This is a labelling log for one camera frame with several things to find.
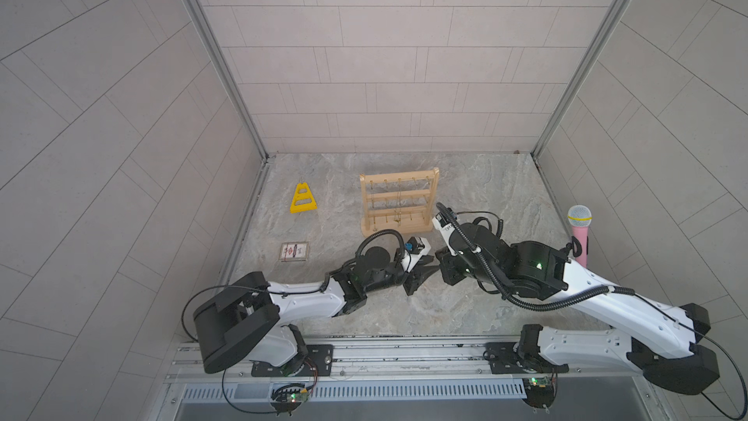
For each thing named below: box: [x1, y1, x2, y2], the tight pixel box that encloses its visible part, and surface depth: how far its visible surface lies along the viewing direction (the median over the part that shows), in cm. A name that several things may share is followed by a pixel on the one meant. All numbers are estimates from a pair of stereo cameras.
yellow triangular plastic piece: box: [289, 182, 318, 214], surface depth 104 cm
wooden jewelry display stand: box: [359, 167, 441, 237], surface depth 86 cm
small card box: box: [278, 241, 310, 263], surface depth 90 cm
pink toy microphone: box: [566, 204, 594, 268], surface depth 70 cm
